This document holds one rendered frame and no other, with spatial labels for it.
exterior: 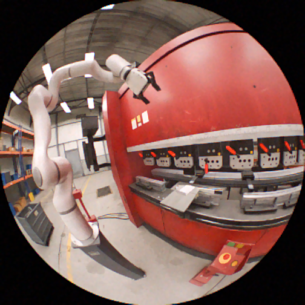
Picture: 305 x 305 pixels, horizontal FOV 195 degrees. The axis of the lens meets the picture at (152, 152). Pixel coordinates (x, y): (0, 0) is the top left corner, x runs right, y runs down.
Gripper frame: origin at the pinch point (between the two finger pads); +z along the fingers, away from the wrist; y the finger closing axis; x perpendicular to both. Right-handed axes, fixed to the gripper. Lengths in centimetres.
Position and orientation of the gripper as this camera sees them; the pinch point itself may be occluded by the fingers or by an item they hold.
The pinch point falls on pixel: (152, 95)
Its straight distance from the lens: 43.6
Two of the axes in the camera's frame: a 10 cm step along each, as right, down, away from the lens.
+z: 6.6, 7.1, 2.5
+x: -5.1, 6.7, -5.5
